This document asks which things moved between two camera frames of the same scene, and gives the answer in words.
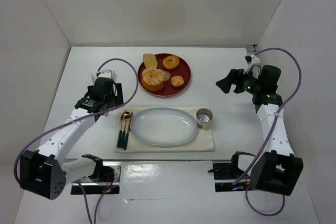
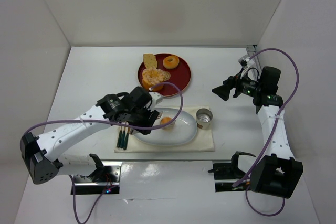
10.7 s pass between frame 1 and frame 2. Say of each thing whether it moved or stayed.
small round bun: moved
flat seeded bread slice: stayed
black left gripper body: moved
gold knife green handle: stayed
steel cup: stayed
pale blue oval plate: stayed
